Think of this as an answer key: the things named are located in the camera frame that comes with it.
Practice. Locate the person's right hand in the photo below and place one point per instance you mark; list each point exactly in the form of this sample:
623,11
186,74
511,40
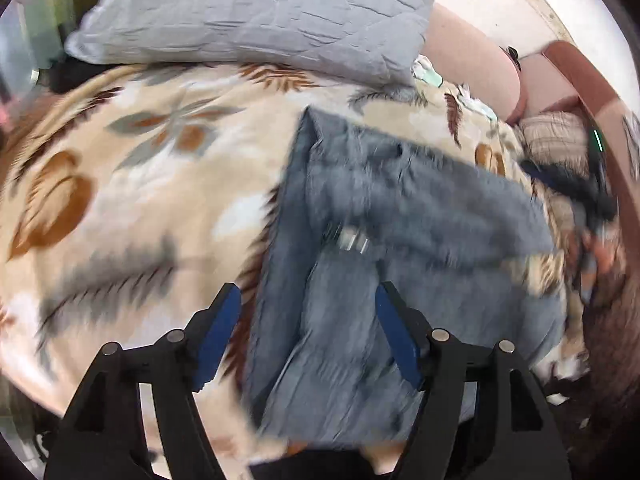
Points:
600,257

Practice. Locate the pale green cloth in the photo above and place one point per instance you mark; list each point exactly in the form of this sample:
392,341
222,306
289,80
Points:
427,72

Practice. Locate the person's right forearm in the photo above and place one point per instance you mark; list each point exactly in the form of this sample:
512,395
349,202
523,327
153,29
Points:
612,360

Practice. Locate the leaf print blanket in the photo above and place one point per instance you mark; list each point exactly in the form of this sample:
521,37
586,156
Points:
150,200

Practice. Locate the grey quilted pillow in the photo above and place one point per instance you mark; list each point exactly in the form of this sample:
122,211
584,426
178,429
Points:
260,15

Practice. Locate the blue denim pants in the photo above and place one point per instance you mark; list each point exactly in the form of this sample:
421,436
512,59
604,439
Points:
425,200

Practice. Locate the beige plaid cloth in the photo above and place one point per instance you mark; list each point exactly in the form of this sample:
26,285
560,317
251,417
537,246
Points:
555,135

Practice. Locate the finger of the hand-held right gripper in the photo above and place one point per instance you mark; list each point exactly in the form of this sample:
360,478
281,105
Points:
555,180

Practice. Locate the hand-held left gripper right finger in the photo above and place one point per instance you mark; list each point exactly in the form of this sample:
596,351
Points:
397,342

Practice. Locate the pink padded headboard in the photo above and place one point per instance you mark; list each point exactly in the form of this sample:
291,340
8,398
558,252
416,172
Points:
470,60

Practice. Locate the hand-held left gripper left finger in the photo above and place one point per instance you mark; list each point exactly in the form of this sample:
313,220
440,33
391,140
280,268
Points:
220,332

